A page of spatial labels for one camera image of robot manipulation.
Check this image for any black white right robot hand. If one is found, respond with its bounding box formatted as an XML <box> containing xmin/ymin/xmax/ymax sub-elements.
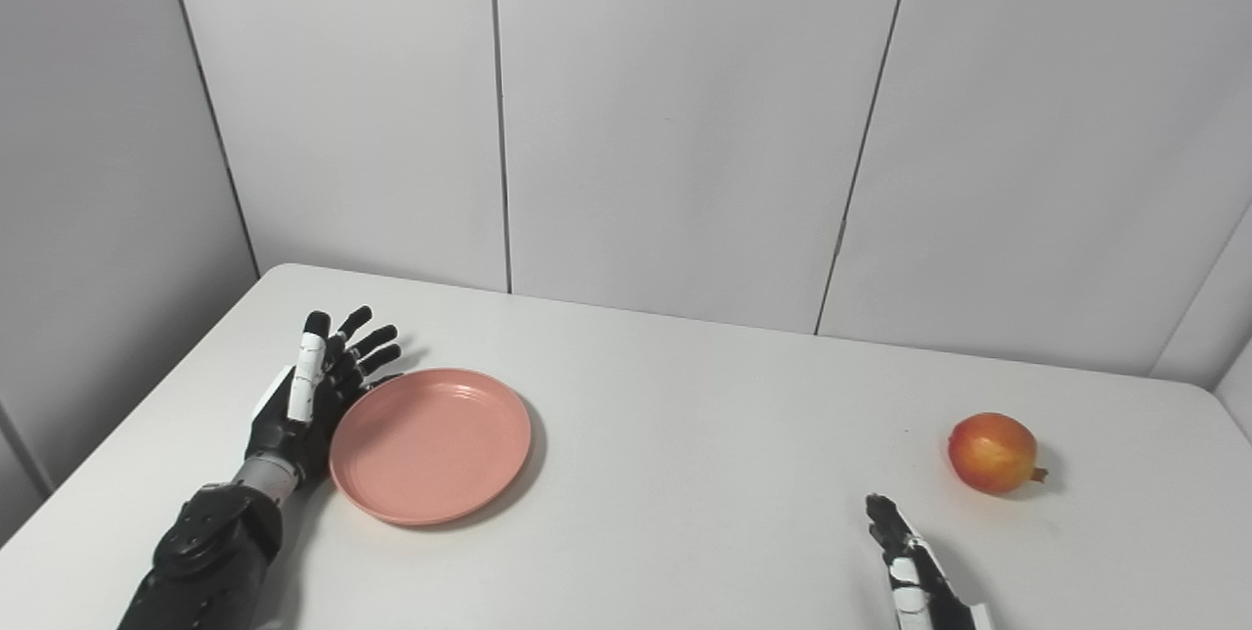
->
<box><xmin>866</xmin><ymin>494</ymin><xmax>991</xmax><ymax>630</ymax></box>

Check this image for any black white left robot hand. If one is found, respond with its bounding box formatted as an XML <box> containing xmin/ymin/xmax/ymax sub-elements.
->
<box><xmin>245</xmin><ymin>306</ymin><xmax>403</xmax><ymax>489</ymax></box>

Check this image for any pink round plate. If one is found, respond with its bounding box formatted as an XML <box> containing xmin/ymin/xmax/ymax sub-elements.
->
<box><xmin>329</xmin><ymin>368</ymin><xmax>533</xmax><ymax>526</ymax></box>

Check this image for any red yellow pomegranate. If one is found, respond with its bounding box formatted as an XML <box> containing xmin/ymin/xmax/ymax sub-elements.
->
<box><xmin>947</xmin><ymin>412</ymin><xmax>1049</xmax><ymax>496</ymax></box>

